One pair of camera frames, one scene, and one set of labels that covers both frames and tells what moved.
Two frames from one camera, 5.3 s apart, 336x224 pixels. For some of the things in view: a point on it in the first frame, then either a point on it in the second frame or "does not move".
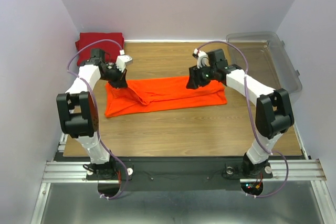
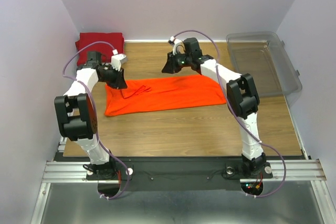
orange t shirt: (163, 93) does not move
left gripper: (121, 81) does not move
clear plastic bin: (269, 61) does not move
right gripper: (195, 79) → (170, 66)
